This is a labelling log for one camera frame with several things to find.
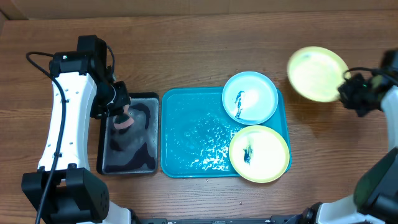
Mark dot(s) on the black water tray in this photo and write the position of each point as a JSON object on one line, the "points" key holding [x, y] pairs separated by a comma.
{"points": [[133, 150]]}

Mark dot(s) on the teal plastic tray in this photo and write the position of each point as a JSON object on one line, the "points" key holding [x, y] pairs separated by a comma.
{"points": [[195, 134]]}

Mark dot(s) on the yellow plate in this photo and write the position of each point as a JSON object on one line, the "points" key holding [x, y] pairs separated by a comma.
{"points": [[316, 73], [259, 154]]}

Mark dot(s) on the light blue plate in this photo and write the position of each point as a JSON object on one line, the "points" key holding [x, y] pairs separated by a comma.
{"points": [[250, 98]]}

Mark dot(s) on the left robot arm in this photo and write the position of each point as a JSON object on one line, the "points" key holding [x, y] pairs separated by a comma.
{"points": [[62, 189]]}

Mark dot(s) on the pink green sponge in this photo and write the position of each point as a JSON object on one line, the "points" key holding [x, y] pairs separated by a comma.
{"points": [[124, 120]]}

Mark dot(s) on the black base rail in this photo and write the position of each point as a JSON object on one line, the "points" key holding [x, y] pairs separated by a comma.
{"points": [[275, 219]]}

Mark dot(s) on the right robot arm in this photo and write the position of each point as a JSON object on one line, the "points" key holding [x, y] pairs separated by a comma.
{"points": [[375, 197]]}

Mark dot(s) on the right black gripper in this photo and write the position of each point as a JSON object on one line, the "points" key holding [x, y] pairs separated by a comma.
{"points": [[348, 92]]}

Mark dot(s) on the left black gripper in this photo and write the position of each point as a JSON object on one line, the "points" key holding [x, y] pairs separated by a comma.
{"points": [[101, 114]]}

